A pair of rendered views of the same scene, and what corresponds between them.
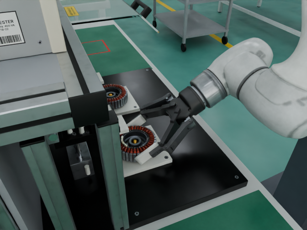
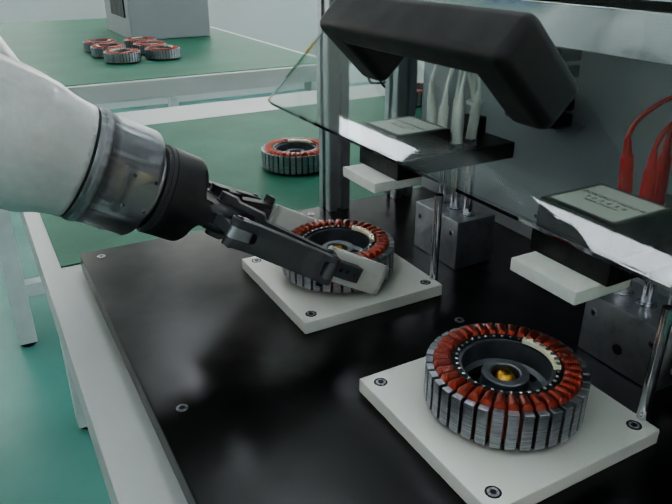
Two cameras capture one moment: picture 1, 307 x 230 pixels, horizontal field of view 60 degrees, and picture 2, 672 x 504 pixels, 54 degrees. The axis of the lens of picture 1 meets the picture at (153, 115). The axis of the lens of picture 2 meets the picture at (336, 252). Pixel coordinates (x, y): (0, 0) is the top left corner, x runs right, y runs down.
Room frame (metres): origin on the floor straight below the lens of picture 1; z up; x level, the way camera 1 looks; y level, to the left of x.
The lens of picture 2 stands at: (1.10, -0.02, 1.08)
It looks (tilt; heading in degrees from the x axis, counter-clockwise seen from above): 25 degrees down; 174
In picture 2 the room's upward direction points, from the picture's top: straight up
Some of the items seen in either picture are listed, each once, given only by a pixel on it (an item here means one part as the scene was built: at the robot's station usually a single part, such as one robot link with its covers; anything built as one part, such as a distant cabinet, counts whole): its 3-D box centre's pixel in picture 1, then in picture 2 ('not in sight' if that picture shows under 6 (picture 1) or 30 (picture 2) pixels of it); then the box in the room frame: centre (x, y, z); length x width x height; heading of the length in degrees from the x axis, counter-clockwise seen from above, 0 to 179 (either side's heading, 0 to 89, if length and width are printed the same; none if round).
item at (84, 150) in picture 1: (80, 159); (452, 229); (0.46, 0.18, 0.80); 0.08 x 0.05 x 0.06; 22
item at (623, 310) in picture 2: not in sight; (639, 332); (0.68, 0.28, 0.80); 0.08 x 0.05 x 0.06; 22
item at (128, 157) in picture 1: (134, 143); (337, 254); (0.51, 0.05, 0.80); 0.11 x 0.11 x 0.04
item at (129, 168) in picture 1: (135, 149); (338, 276); (0.51, 0.05, 0.78); 0.15 x 0.15 x 0.01; 22
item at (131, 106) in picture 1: (111, 102); (500, 408); (0.74, 0.14, 0.78); 0.15 x 0.15 x 0.01; 22
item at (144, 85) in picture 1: (117, 128); (418, 343); (0.62, 0.11, 0.76); 0.64 x 0.47 x 0.02; 22
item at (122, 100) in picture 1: (110, 96); (504, 380); (0.74, 0.14, 0.80); 0.11 x 0.11 x 0.04
